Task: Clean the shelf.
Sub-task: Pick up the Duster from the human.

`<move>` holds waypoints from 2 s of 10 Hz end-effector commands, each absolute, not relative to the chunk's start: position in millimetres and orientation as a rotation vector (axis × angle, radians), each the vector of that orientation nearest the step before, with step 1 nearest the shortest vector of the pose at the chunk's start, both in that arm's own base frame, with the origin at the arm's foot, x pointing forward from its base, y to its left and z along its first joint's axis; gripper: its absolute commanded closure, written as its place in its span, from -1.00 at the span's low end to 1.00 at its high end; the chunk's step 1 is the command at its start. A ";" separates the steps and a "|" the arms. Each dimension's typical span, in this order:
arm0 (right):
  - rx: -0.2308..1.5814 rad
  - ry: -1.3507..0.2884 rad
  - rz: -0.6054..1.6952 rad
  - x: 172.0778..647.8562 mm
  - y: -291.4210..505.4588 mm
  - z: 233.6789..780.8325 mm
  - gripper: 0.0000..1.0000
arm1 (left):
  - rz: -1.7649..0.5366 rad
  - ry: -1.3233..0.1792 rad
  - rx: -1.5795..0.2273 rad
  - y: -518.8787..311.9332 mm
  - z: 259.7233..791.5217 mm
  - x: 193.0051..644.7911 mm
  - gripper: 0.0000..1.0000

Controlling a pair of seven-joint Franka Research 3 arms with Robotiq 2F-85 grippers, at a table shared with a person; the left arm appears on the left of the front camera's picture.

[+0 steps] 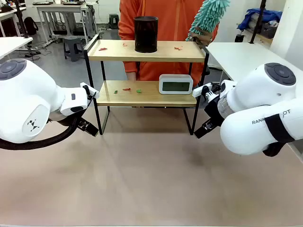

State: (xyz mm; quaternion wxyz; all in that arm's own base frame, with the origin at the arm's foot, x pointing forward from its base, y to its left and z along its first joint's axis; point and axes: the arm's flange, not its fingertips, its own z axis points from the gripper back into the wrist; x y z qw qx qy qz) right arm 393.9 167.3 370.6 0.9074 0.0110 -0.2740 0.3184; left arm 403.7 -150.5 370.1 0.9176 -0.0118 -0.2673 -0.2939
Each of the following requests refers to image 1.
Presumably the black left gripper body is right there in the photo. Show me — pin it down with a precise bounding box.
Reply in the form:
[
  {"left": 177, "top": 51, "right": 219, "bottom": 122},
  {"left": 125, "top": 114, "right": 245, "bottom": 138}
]
[{"left": 50, "top": 112, "right": 84, "bottom": 128}]

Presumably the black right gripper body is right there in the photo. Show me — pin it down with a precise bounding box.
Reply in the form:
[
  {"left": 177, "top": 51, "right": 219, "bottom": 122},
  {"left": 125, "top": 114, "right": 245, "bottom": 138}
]
[{"left": 204, "top": 94, "right": 228, "bottom": 128}]

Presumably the white digital clock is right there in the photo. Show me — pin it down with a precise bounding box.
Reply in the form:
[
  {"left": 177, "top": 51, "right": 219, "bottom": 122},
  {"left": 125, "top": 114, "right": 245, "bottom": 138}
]
[{"left": 158, "top": 74, "right": 194, "bottom": 95}]

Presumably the teal microfiber duster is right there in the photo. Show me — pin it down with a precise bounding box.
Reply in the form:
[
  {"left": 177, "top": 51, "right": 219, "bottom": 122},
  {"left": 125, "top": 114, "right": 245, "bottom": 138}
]
[{"left": 186, "top": 0, "right": 232, "bottom": 43}]

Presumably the two-tier wood and black shelf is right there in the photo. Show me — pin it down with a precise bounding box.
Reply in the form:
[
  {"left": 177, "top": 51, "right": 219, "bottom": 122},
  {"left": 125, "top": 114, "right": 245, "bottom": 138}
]
[{"left": 83, "top": 34, "right": 210, "bottom": 136}]

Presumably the person's left hand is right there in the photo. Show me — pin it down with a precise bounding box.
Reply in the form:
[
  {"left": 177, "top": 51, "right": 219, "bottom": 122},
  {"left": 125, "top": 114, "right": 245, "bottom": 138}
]
[{"left": 191, "top": 30, "right": 213, "bottom": 50}]

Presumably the large white table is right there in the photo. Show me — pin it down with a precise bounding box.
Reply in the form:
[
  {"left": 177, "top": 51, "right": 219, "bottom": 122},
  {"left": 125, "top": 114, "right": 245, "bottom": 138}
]
[{"left": 205, "top": 42, "right": 285, "bottom": 82}]

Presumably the grey plastic stool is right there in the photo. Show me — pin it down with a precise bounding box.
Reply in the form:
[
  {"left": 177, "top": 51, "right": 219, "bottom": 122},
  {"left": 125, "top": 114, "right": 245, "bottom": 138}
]
[{"left": 62, "top": 36, "right": 85, "bottom": 62}]

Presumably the white side table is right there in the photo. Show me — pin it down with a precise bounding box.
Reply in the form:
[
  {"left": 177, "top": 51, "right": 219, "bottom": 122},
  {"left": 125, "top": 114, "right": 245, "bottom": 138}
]
[{"left": 0, "top": 37, "right": 33, "bottom": 60}]

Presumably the black stand pole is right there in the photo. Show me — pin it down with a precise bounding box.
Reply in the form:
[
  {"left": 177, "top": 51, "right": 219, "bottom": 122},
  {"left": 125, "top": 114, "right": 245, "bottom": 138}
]
[
  {"left": 14, "top": 0, "right": 33, "bottom": 40},
  {"left": 250, "top": 0, "right": 267, "bottom": 44}
]

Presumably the person in orange jacket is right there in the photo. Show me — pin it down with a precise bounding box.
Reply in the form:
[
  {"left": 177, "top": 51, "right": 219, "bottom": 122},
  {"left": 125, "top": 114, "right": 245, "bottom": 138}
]
[{"left": 117, "top": 0, "right": 220, "bottom": 82}]

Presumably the black backpack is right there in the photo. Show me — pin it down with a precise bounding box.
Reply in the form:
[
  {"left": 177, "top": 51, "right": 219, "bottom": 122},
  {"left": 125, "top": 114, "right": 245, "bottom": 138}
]
[{"left": 23, "top": 17, "right": 39, "bottom": 36}]

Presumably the black mesh pen holder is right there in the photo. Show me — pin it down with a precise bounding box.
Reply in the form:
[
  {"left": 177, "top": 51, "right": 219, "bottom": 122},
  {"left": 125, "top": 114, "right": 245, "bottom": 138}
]
[{"left": 134, "top": 16, "right": 159, "bottom": 53}]

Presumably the blue cloth bundle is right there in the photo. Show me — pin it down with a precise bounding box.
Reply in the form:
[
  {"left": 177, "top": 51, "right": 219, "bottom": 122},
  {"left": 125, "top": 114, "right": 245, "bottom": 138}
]
[{"left": 237, "top": 8, "right": 283, "bottom": 31}]

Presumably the small dark stool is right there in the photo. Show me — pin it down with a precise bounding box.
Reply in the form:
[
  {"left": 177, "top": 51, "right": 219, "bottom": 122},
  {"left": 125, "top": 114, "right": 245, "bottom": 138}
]
[{"left": 108, "top": 13, "right": 119, "bottom": 30}]

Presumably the grey metal workbench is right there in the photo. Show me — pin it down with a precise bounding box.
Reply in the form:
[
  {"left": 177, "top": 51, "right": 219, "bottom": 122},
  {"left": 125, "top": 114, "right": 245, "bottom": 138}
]
[{"left": 36, "top": 1, "right": 97, "bottom": 45}]

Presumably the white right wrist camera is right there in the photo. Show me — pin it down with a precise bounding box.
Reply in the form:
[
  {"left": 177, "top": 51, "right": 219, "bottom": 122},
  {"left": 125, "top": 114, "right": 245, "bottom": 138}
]
[{"left": 192, "top": 83, "right": 212, "bottom": 98}]

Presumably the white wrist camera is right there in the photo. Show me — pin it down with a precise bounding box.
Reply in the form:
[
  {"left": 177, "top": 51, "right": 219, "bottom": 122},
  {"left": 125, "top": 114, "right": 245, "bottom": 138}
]
[
  {"left": 80, "top": 82, "right": 99, "bottom": 96},
  {"left": 192, "top": 83, "right": 212, "bottom": 98}
]

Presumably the black sleeved left arm cable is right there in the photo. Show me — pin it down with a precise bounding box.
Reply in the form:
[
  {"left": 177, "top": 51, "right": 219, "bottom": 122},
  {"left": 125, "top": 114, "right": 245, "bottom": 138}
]
[{"left": 0, "top": 117, "right": 80, "bottom": 151}]

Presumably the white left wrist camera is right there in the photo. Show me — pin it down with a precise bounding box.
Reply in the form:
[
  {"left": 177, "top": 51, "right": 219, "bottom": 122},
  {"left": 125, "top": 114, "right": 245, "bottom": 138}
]
[{"left": 80, "top": 82, "right": 99, "bottom": 96}]

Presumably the black strap on right arm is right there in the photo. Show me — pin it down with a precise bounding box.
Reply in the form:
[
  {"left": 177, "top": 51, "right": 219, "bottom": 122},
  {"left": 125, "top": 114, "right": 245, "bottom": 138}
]
[{"left": 264, "top": 113, "right": 295, "bottom": 144}]

